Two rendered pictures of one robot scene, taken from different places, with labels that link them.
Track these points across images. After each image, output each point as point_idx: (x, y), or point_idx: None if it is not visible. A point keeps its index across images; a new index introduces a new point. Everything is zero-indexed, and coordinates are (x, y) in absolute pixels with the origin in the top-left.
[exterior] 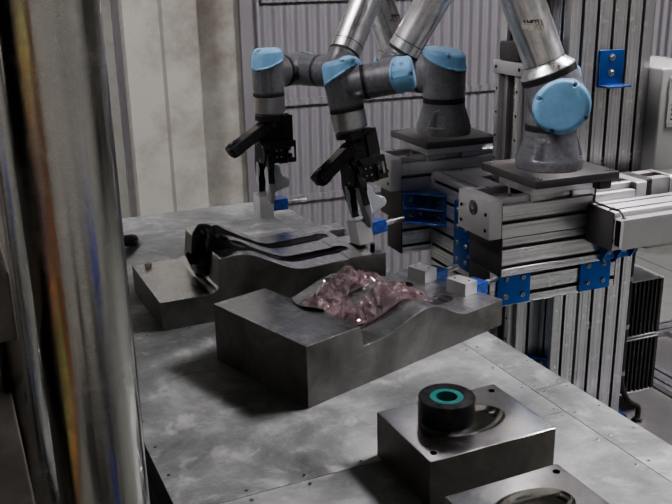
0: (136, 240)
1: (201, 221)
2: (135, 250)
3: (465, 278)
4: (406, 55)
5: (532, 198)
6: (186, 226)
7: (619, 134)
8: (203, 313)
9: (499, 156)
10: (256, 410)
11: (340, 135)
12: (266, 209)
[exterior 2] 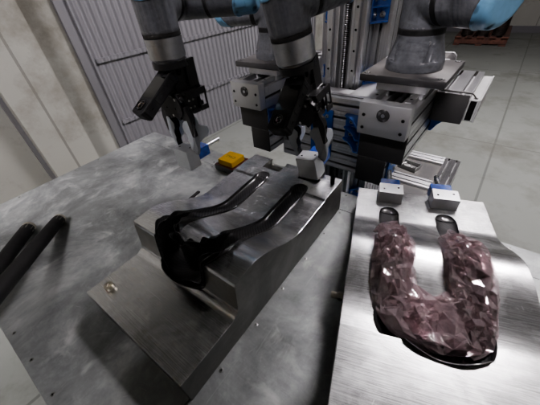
0: (63, 220)
1: (112, 171)
2: (67, 231)
3: (447, 192)
4: None
5: (423, 97)
6: (102, 181)
7: None
8: (228, 344)
9: (331, 67)
10: None
11: (293, 70)
12: (194, 161)
